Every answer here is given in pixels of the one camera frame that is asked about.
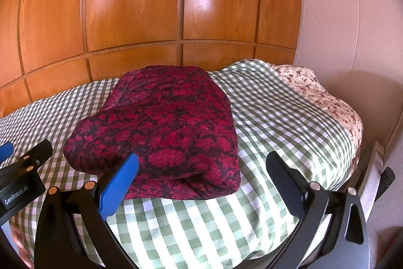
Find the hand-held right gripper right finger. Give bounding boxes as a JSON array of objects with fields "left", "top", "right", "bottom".
[{"left": 266, "top": 151, "right": 370, "bottom": 269}]

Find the floral bed sheet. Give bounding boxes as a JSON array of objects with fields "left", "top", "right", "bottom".
[{"left": 272, "top": 64, "right": 364, "bottom": 169}]

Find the person's left hand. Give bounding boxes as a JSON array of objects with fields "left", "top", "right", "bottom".
[{"left": 9, "top": 219, "right": 36, "bottom": 269}]

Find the red patterned knit garment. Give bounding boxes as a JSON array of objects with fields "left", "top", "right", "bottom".
[{"left": 63, "top": 65, "right": 242, "bottom": 201}]

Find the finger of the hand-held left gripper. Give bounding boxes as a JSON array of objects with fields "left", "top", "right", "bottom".
[
  {"left": 12, "top": 139, "right": 54, "bottom": 175},
  {"left": 0, "top": 141, "right": 15, "bottom": 164}
]

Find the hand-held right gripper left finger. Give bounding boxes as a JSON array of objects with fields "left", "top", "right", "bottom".
[{"left": 34, "top": 152, "right": 140, "bottom": 269}]

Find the grey bed frame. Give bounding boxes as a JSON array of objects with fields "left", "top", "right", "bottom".
[{"left": 355, "top": 143, "right": 386, "bottom": 217}]

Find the green checkered bed sheet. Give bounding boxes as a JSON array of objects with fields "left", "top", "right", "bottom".
[{"left": 0, "top": 59, "right": 357, "bottom": 267}]

